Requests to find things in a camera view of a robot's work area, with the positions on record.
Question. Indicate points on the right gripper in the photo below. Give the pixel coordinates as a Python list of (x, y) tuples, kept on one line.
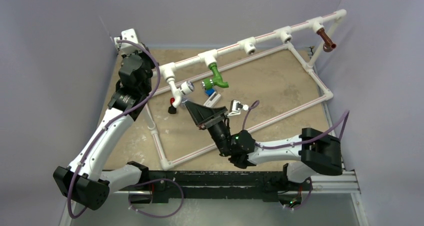
[(201, 114)]

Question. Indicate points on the green water faucet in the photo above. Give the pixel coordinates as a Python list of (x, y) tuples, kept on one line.
[(216, 80)]

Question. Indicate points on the black faucet red knob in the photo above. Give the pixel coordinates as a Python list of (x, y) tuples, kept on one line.
[(171, 109)]

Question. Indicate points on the white faucet blue handle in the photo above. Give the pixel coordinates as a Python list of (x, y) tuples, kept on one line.
[(213, 98)]

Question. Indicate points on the white pipe frame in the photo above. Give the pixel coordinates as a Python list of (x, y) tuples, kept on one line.
[(249, 46)]

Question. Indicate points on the brown water faucet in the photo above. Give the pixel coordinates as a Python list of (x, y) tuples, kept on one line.
[(328, 44)]

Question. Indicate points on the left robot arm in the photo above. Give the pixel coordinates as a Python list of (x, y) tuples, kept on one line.
[(84, 180)]

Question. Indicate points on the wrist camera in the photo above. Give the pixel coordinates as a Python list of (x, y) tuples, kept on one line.
[(236, 107), (125, 49)]

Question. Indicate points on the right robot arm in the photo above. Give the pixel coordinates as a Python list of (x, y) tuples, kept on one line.
[(310, 153)]

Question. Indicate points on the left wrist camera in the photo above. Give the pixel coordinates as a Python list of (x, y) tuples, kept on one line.
[(125, 49)]

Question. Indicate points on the white water faucet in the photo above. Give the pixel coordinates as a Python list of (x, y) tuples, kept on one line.
[(186, 88)]

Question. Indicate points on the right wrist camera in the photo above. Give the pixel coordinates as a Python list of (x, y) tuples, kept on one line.
[(236, 107)]

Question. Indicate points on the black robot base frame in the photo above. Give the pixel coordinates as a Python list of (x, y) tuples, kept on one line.
[(267, 186)]

